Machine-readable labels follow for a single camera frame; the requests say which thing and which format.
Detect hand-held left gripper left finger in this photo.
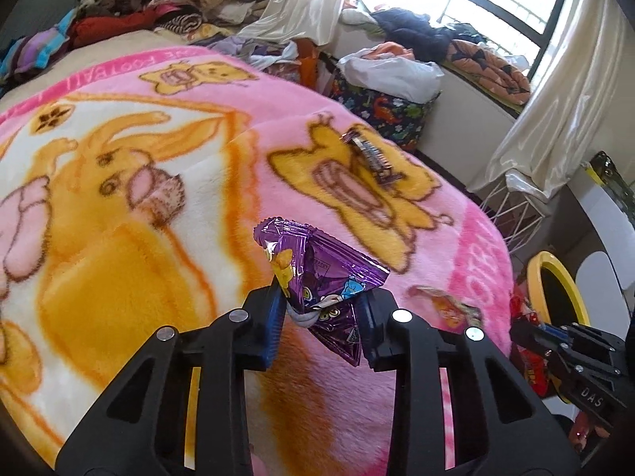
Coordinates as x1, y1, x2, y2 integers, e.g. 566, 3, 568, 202
54, 275, 286, 476

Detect red snack wrapper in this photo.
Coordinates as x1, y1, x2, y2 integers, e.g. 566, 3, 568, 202
511, 282, 554, 400

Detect pile of clothes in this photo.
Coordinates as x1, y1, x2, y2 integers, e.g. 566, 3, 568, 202
0, 0, 283, 85

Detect orange snack wrapper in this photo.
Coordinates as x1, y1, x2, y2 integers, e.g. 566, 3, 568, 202
414, 285, 484, 330

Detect yellow and black package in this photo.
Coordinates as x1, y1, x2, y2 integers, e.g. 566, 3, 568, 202
589, 151, 627, 195

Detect lavender and white clothes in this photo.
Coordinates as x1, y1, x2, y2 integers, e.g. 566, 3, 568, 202
208, 35, 313, 73

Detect large white plastic bag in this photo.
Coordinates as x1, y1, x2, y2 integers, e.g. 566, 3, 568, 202
337, 50, 445, 102

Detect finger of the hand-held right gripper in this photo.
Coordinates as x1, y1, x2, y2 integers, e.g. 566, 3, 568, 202
513, 317, 586, 347
526, 341, 571, 375

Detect dark clothes heap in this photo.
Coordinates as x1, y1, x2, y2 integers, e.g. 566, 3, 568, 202
372, 7, 492, 58

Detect white chair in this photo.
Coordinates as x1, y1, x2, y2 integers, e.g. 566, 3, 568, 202
568, 178, 635, 318

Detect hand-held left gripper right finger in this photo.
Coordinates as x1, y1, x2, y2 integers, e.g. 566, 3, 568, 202
360, 290, 581, 476

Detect yellow trash bin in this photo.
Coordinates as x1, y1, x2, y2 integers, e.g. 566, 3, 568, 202
526, 252, 592, 358

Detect black window frame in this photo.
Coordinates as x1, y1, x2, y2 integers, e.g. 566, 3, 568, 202
342, 0, 586, 50

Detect orange patterned blanket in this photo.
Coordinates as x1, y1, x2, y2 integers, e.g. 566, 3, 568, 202
441, 40, 531, 107

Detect dark snack wrapper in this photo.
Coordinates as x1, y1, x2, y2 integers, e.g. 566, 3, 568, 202
339, 128, 400, 184

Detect white wire basket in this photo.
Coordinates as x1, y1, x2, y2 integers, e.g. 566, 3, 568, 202
479, 169, 551, 259

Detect dinosaur print laundry basket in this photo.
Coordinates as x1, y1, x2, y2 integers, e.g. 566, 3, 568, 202
330, 67, 440, 152

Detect pink printed blanket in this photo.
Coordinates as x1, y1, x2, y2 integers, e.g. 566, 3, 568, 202
0, 44, 514, 476

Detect purple snack wrapper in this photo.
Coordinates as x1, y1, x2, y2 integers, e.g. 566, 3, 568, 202
253, 217, 393, 368

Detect cream curtain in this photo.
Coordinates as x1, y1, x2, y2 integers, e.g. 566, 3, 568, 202
238, 0, 368, 48
469, 0, 635, 209

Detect orange cloth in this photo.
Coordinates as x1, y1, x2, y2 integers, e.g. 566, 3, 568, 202
298, 42, 333, 95

